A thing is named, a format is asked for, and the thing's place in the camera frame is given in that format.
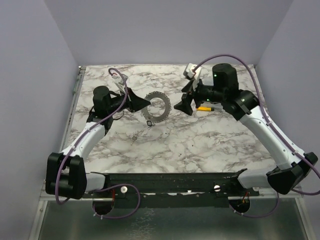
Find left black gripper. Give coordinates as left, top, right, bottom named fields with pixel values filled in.
left=107, top=87, right=151, bottom=115

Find perforated metal ring disc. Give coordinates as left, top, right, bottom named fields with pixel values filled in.
left=141, top=91, right=171, bottom=124

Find keys with blue tag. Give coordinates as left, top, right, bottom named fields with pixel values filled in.
left=146, top=121, right=153, bottom=129

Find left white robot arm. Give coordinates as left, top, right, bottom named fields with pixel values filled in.
left=45, top=85, right=151, bottom=200

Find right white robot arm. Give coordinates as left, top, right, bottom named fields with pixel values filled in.
left=174, top=63, right=318, bottom=196

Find clear plastic organizer box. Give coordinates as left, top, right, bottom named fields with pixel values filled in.
left=199, top=101, right=223, bottom=111

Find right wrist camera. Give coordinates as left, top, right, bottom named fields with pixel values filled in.
left=183, top=63, right=202, bottom=81

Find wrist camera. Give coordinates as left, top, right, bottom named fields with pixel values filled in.
left=112, top=74, right=125, bottom=95
left=183, top=63, right=202, bottom=81

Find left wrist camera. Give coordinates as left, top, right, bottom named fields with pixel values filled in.
left=112, top=74, right=125, bottom=95

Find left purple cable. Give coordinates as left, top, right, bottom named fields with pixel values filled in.
left=55, top=67, right=141, bottom=220

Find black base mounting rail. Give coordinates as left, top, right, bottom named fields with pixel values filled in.
left=82, top=171, right=261, bottom=209

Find aluminium frame rail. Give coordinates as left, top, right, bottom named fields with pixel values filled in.
left=28, top=66, right=86, bottom=240

